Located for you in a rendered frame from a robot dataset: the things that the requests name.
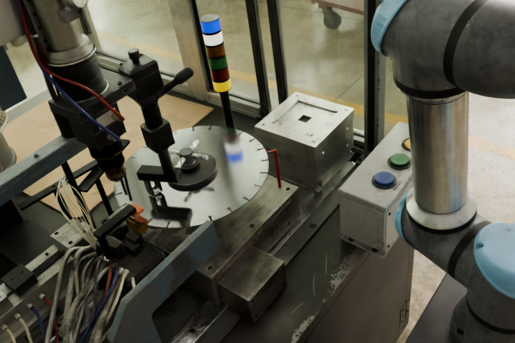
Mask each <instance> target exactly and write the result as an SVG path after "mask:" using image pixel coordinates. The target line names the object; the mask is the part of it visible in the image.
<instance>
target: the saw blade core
mask: <svg viewBox="0 0 515 343"><path fill-rule="evenodd" d="M210 127H211V126H196V127H194V131H192V127H191V128H186V129H180V130H177V131H176V133H177V135H176V134H175V132H172V133H173V135H174V139H175V144H174V145H172V146H170V147H169V149H171V150H176V151H180V150H181V149H183V148H186V147H190V146H191V144H192V143H193V142H194V141H195V140H196V139H197V140H198V141H199V143H198V145H197V146H196V147H195V148H194V150H193V152H206V153H208V154H210V155H212V156H213V157H214V158H215V161H216V163H217V171H216V173H215V175H214V177H213V178H212V179H211V180H209V181H208V182H206V183H204V184H203V185H200V186H198V187H195V188H176V187H173V186H171V185H170V184H169V183H168V182H160V183H161V185H162V189H163V191H160V192H159V193H158V194H157V195H155V196H154V197H153V196H152V195H150V194H149V193H148V192H147V190H146V186H145V184H144V181H140V180H139V179H138V177H137V174H136V173H137V171H138V170H139V168H140V166H141V165H155V166H161V164H160V160H159V156H158V154H157V153H155V152H154V151H152V150H151V149H149V148H148V147H146V145H144V146H143V147H145V148H147V149H145V148H143V147H141V148H140V149H138V150H137V151H135V152H134V153H133V154H132V155H131V156H130V158H128V159H127V160H126V161H125V162H124V164H123V165H124V168H125V169H126V177H127V181H128V184H129V188H130V193H131V196H132V199H133V200H132V201H130V198H129V195H125V193H124V190H123V187H122V185H121V182H120V181H115V183H114V196H115V198H116V202H117V204H118V205H119V207H120V209H121V210H122V209H123V208H125V206H126V205H128V204H132V203H134V204H137V205H139V206H140V207H143V209H144V212H142V213H141V214H140V215H139V216H138V217H136V218H135V219H134V220H135V221H137V222H139V223H141V224H145V225H148V226H151V227H158V228H167V226H168V223H170V224H169V226H168V229H179V228H187V227H189V223H188V222H189V221H191V222H190V227H196V226H200V225H202V224H203V223H205V222H206V221H207V220H209V221H210V218H209V217H211V219H212V222H213V221H217V220H219V219H221V218H223V217H226V216H228V215H229V214H231V212H230V211H229V210H228V209H229V208H230V210H231V211H232V212H233V213H234V212H235V211H236V210H238V209H240V208H241V207H243V206H244V205H245V204H247V203H248V200H249V201H250V200H251V199H252V198H253V197H254V196H255V195H256V194H257V193H258V192H259V190H260V189H261V187H262V186H263V184H264V182H265V180H266V177H267V173H268V169H269V162H268V157H267V153H266V151H265V149H264V147H263V146H262V144H259V145H256V146H254V144H257V143H259V141H258V140H256V139H255V138H254V137H253V136H250V135H249V134H247V133H246V132H242V131H240V130H237V129H233V128H229V127H224V126H212V127H211V129H210ZM225 130H226V131H225ZM250 141H251V142H250ZM258 150H259V151H258ZM133 158H134V159H133ZM262 161H263V162H262ZM260 173H262V174H260ZM255 185H257V186H258V187H257V186H255ZM120 193H122V194H120ZM243 198H246V199H247V200H246V199H243ZM125 204H126V205H125Z"/></svg>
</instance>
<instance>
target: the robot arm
mask: <svg viewBox="0 0 515 343"><path fill-rule="evenodd" d="M371 40H372V45H373V46H374V48H375V49H376V50H377V51H378V52H379V53H380V54H381V55H382V56H385V57H390V59H391V61H392V72H393V80H394V83H395V85H396V87H397V88H398V89H399V90H400V91H401V92H402V93H404V94H405V95H406V103H407V113H408V130H409V140H410V149H411V159H412V177H413V186H414V187H413V188H411V189H410V190H408V191H407V192H406V193H405V195H404V196H403V197H402V199H401V200H400V202H399V204H398V206H399V209H398V210H396V212H395V229H396V231H397V233H398V234H399V236H400V237H401V238H402V239H403V240H404V241H405V242H406V243H407V244H408V245H409V246H410V247H411V248H413V249H414V250H417V251H418V252H420V253H421V254H422V255H424V256H425V257H427V258H428V259H429V260H430V261H432V262H433V263H434V264H436V265H437V266H438V267H440V268H441V269H442V270H444V271H445V272H446V273H447V274H449V275H450V276H451V277H453V278H454V279H455V280H457V281H458V282H459V283H460V284H461V285H463V286H464V287H466V288H467V293H466V294H465V296H464V297H463V298H462V299H461V300H460V301H459V302H458V303H457V305H456V306H455V307H454V311H453V312H452V317H451V334H452V337H453V339H454V342H455V343H515V223H512V225H509V224H508V223H507V222H495V223H491V222H490V221H488V220H487V219H485V218H484V217H482V216H480V215H479V214H478V213H477V199H476V196H475V194H474V192H473V191H472V190H471V189H470V188H469V187H468V186H467V178H468V133H469V92H470V93H473V94H477V95H480V96H486V97H492V98H498V99H509V100H515V0H382V2H381V4H380V5H379V7H378V8H377V9H376V13H375V15H374V17H373V20H372V27H371Z"/></svg>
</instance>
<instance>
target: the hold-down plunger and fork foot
mask: <svg viewBox="0 0 515 343"><path fill-rule="evenodd" d="M158 156H159V160H160V164H161V166H155V165H141V166H140V168H139V170H138V171H137V173H136V174H137V177H138V179H139V180H140V181H144V184H145V186H146V190H147V192H148V193H149V194H150V195H152V196H153V197H154V196H155V195H154V192H153V188H152V185H151V183H150V182H151V181H153V182H154V184H155V185H156V186H157V187H158V188H159V190H160V191H163V189H162V185H161V183H160V182H169V183H179V180H180V178H181V177H182V171H181V168H179V167H173V163H172V159H171V156H170V153H169V149H167V150H165V151H164V152H160V153H158Z"/></svg>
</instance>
